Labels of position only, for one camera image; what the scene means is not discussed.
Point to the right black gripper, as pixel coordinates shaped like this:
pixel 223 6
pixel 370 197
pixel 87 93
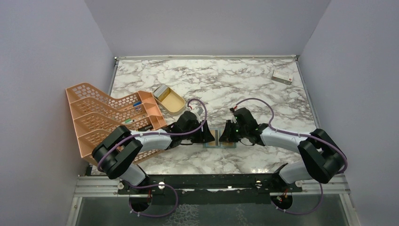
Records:
pixel 227 135

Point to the white red small box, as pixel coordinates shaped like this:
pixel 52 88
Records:
pixel 282 77

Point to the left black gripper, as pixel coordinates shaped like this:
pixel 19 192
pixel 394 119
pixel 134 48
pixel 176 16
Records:
pixel 205 136

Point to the silver card stack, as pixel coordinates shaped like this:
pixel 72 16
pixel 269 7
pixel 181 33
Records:
pixel 161 92

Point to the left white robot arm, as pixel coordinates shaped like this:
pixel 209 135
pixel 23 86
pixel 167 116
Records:
pixel 115 154

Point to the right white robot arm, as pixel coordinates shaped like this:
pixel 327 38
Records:
pixel 320 155

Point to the peach plastic file organizer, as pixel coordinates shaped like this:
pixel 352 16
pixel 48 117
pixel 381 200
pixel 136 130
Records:
pixel 95 115

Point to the green card holder wallet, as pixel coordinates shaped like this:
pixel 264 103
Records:
pixel 216 144

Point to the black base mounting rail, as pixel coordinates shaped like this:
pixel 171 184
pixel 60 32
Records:
pixel 207 189

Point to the tan oval card tray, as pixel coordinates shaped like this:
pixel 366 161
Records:
pixel 174 104

